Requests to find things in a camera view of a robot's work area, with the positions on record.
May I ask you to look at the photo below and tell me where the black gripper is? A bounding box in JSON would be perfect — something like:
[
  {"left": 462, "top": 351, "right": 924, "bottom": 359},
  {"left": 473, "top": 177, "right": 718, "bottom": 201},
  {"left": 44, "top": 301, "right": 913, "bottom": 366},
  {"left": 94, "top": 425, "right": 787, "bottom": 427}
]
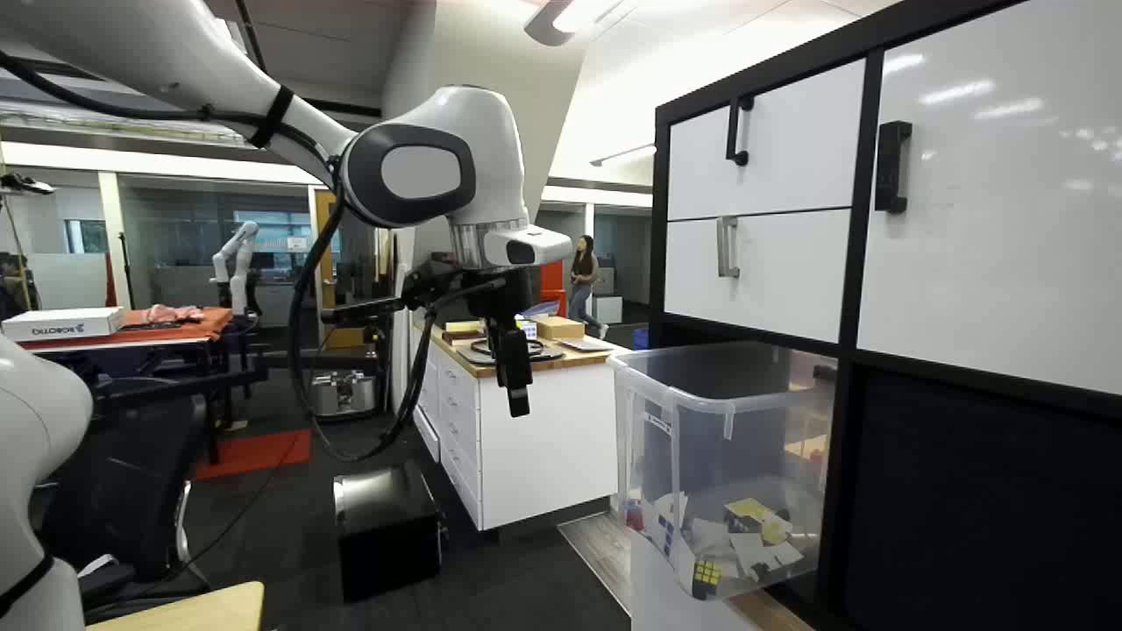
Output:
[{"left": 462, "top": 265, "right": 536, "bottom": 421}]

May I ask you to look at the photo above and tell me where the clear plastic storage box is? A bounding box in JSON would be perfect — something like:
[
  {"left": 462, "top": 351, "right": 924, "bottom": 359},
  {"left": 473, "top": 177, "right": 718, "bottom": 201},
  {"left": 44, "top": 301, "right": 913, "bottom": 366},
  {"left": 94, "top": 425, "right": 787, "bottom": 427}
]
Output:
[{"left": 607, "top": 340, "right": 841, "bottom": 602}]

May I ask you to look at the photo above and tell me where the black box on floor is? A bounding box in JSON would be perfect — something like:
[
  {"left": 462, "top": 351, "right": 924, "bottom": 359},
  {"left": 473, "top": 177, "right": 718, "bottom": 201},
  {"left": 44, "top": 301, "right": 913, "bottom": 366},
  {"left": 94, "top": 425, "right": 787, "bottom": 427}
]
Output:
[{"left": 331, "top": 459, "right": 449, "bottom": 606}]

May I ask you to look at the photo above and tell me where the white cardboard box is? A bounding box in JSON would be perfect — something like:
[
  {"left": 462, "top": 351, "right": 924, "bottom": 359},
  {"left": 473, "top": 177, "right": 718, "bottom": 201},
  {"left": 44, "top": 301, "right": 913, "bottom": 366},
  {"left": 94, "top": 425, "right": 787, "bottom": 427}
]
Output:
[{"left": 0, "top": 303, "right": 127, "bottom": 348}]

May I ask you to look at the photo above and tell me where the black and white cabinet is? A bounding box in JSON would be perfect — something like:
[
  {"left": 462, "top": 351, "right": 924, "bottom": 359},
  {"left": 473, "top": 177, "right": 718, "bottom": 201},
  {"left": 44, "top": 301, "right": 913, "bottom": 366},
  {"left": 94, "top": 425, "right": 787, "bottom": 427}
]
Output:
[{"left": 650, "top": 0, "right": 1122, "bottom": 631}]

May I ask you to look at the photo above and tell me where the white counter with wooden top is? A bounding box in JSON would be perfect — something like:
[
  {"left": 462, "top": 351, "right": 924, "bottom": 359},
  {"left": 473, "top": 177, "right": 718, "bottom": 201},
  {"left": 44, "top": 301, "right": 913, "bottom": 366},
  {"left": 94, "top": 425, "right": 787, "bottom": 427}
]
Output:
[{"left": 411, "top": 321, "right": 623, "bottom": 536}]

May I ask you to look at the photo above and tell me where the person in dark clothes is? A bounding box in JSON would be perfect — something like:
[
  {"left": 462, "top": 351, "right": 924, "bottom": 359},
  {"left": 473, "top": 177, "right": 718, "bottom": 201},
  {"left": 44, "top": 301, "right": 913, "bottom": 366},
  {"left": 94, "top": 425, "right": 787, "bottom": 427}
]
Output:
[{"left": 564, "top": 231, "right": 600, "bottom": 321}]

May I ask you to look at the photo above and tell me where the steel pot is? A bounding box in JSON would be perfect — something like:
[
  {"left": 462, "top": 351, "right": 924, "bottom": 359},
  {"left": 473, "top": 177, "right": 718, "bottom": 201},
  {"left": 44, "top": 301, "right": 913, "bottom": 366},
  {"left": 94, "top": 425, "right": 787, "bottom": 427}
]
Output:
[{"left": 304, "top": 365, "right": 385, "bottom": 425}]

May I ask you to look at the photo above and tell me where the wooden platform board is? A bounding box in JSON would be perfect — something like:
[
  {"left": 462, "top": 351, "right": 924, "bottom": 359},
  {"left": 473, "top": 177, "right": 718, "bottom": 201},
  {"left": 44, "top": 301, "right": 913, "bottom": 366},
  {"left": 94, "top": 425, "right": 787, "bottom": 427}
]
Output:
[{"left": 559, "top": 507, "right": 819, "bottom": 631}]

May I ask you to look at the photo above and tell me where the small colourful cube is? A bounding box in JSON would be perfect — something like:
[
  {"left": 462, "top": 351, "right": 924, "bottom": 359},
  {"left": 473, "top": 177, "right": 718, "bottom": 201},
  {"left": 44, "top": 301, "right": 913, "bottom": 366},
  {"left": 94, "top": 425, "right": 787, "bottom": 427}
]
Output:
[{"left": 687, "top": 558, "right": 725, "bottom": 597}]

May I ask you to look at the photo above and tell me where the red floor mat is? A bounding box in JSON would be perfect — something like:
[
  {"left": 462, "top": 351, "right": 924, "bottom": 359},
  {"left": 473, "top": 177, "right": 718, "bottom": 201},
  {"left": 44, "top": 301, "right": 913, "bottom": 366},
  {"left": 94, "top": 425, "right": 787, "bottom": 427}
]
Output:
[{"left": 191, "top": 425, "right": 321, "bottom": 487}]

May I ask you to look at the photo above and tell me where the red table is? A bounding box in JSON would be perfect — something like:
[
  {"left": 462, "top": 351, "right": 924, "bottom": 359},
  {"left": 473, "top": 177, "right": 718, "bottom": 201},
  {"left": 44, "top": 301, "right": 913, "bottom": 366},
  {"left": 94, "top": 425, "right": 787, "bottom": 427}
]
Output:
[{"left": 18, "top": 303, "right": 259, "bottom": 470}]

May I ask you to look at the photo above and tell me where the ceiling light fixture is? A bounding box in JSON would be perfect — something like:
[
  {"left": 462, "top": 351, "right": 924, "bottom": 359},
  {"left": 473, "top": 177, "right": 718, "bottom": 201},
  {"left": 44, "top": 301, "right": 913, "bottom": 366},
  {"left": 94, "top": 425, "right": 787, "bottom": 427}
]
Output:
[{"left": 519, "top": 0, "right": 629, "bottom": 47}]

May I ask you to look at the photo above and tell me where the light wooden table corner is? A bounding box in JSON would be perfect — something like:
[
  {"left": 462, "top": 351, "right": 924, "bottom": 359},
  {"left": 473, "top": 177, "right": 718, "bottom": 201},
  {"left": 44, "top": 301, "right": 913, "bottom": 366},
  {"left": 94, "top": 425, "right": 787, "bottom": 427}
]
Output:
[{"left": 84, "top": 579, "right": 269, "bottom": 631}]

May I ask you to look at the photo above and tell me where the black office chair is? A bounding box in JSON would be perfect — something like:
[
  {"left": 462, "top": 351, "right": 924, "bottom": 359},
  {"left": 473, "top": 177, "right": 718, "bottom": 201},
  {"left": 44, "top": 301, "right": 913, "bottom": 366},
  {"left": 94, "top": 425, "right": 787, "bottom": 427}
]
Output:
[{"left": 37, "top": 382, "right": 210, "bottom": 588}]

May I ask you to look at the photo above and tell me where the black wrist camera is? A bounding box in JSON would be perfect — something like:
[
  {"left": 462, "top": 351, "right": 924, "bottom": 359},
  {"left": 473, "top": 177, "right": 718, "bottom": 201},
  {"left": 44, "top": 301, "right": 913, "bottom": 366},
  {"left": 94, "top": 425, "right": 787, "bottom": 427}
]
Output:
[{"left": 400, "top": 252, "right": 473, "bottom": 316}]

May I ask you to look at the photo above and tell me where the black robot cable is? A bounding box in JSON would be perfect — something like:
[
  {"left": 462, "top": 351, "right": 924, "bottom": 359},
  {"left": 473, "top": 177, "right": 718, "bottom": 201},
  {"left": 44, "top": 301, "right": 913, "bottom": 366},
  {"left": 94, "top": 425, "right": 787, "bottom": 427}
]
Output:
[{"left": 283, "top": 191, "right": 442, "bottom": 465}]

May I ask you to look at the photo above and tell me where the yellow wooden door frame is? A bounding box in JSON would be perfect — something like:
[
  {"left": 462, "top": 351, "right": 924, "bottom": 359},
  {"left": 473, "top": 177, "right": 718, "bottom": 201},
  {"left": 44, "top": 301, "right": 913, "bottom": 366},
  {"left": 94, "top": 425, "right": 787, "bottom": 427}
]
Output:
[{"left": 304, "top": 182, "right": 343, "bottom": 352}]

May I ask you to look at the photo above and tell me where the grey drawer handle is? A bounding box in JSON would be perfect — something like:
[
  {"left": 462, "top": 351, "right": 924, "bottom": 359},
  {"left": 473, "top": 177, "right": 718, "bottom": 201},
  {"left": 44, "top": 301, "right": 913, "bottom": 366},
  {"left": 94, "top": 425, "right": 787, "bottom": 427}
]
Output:
[{"left": 711, "top": 213, "right": 743, "bottom": 282}]

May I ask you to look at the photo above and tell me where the black drawer handle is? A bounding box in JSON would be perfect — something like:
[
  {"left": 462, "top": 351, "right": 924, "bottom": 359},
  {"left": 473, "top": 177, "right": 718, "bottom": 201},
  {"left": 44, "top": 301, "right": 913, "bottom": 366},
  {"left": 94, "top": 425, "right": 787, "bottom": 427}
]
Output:
[{"left": 724, "top": 93, "right": 758, "bottom": 169}]

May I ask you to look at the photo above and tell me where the black cabinet door handle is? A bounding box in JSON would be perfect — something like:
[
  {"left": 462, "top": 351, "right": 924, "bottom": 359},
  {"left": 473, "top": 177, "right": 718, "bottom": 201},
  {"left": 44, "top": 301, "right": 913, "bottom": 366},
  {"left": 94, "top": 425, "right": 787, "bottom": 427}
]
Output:
[{"left": 874, "top": 116, "right": 917, "bottom": 217}]

